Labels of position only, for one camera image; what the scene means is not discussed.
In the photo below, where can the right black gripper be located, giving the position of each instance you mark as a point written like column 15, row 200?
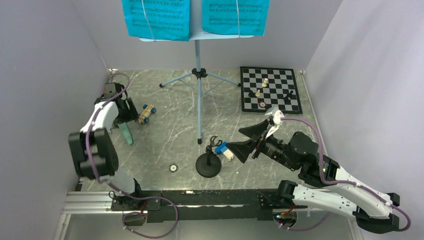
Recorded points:
column 241, row 149

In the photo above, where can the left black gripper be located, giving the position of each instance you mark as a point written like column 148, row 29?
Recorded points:
column 131, row 114

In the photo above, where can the green toy microphone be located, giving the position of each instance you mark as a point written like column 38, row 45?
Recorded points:
column 125, row 130

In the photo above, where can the black microphone stand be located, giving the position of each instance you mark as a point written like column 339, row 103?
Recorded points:
column 208, row 164

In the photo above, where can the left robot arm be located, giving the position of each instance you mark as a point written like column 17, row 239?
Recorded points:
column 93, row 153

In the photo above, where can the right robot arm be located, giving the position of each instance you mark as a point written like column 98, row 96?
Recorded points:
column 326, row 184

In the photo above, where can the beige toy cart blue wheels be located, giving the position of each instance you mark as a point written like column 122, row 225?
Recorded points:
column 147, row 110

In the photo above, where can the blue white toy brick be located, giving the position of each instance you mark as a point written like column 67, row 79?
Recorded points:
column 222, row 149

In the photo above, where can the black chess piece lying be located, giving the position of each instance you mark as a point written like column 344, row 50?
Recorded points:
column 252, row 94

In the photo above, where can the black white chessboard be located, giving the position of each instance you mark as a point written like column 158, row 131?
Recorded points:
column 280, row 82

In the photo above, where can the cream chess piece standing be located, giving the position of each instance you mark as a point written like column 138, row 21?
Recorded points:
column 265, row 82

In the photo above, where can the blue white poker chip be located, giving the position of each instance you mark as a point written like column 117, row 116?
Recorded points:
column 173, row 168

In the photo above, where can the left blue sheet music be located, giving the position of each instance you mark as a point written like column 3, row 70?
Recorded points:
column 167, row 20

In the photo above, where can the blue sheet music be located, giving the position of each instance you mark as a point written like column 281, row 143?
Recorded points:
column 235, row 17
column 167, row 20

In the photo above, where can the light blue music stand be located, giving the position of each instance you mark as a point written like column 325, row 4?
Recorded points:
column 197, row 34

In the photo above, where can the right blue sheet music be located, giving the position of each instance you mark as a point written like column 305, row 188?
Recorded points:
column 235, row 17

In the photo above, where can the black base frame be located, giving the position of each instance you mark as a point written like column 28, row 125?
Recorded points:
column 184, row 205

